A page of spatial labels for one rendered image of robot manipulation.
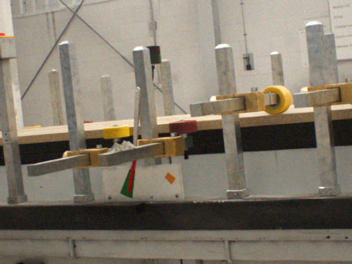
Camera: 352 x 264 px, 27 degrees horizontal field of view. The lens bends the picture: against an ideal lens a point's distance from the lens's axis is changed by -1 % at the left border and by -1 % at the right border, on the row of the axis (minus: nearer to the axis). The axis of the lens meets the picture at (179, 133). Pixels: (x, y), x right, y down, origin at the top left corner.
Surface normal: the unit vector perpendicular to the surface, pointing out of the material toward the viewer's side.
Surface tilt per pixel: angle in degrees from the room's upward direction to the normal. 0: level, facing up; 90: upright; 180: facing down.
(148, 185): 90
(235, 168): 90
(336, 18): 90
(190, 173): 90
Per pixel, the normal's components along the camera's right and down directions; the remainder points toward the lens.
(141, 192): -0.48, 0.10
